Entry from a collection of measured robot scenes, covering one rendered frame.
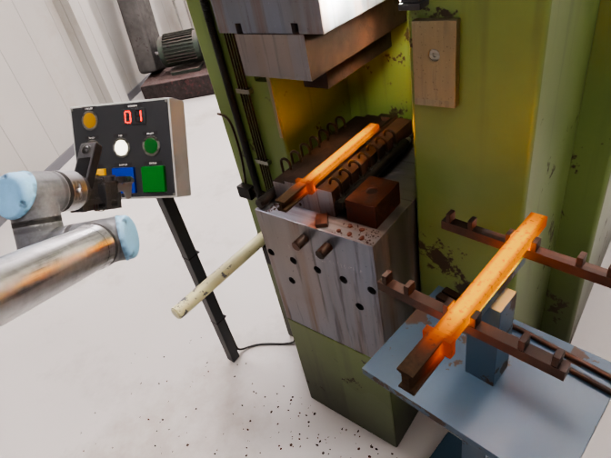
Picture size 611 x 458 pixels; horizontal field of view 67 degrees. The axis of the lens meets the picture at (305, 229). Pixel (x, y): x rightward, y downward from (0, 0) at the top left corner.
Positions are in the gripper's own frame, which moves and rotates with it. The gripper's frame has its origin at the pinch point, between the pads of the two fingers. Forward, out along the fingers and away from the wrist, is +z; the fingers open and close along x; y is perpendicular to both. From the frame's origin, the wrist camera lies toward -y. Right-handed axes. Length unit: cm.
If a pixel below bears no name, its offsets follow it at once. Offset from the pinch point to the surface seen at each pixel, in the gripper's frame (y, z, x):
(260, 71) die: -22.6, -4.2, 40.4
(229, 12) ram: -35, -9, 36
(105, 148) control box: -8.9, 11.0, -15.3
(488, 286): 20, -28, 86
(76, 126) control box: -15.8, 11.0, -24.9
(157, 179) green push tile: 0.8, 10.3, 1.7
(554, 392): 43, -15, 99
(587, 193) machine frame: 11, 46, 120
